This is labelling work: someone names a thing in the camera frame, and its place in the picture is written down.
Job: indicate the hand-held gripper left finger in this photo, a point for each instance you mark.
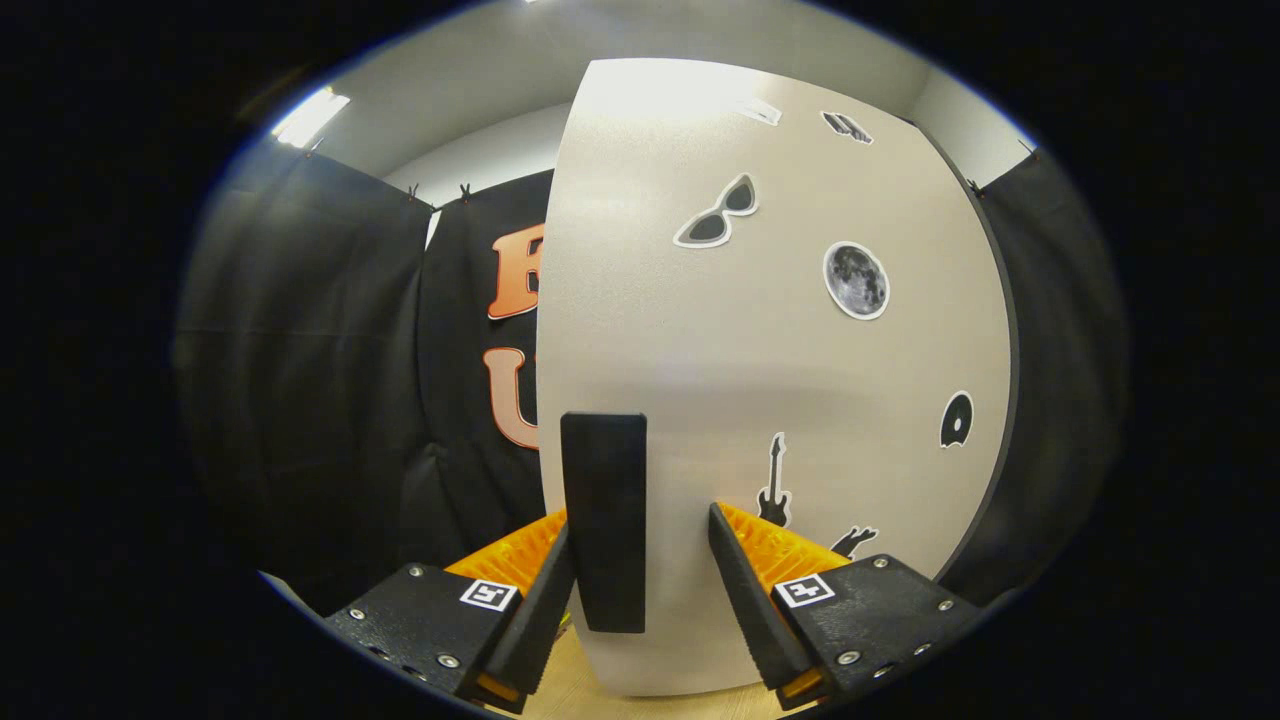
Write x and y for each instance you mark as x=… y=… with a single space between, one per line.
x=540 y=610

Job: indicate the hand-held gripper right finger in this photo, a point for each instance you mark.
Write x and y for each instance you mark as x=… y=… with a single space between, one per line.
x=750 y=600

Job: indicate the beige shoe cabinet door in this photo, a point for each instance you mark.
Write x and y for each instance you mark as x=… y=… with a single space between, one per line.
x=750 y=350

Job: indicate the black backdrop cloth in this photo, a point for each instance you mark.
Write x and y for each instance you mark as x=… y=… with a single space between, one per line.
x=300 y=350

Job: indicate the narrow ceiling light strip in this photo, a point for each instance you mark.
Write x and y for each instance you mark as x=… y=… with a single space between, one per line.
x=310 y=117

